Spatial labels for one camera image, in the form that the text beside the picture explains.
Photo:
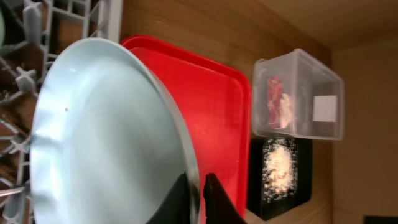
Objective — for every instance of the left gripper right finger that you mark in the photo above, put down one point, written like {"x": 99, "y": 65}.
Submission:
{"x": 218, "y": 207}

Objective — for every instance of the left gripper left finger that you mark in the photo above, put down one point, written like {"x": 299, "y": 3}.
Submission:
{"x": 175, "y": 209}

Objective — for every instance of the large light blue plate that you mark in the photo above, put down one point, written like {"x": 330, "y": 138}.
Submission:
{"x": 108, "y": 140}

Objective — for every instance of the white tissue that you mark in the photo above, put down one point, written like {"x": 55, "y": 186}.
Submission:
{"x": 285, "y": 110}

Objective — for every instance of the rice and food scraps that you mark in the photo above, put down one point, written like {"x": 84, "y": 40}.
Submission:
{"x": 280, "y": 172}

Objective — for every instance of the white plastic fork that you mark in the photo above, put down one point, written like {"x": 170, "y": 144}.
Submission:
{"x": 7, "y": 192}

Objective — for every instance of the grey dishwasher rack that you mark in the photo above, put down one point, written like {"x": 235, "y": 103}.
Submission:
{"x": 30, "y": 22}

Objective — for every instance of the black tray bin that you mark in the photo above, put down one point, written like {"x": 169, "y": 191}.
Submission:
{"x": 260, "y": 207}

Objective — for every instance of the red plastic tray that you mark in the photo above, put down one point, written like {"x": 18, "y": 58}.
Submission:
{"x": 215, "y": 102}

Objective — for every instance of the clear plastic bin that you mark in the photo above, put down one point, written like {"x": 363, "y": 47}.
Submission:
{"x": 317, "y": 93}

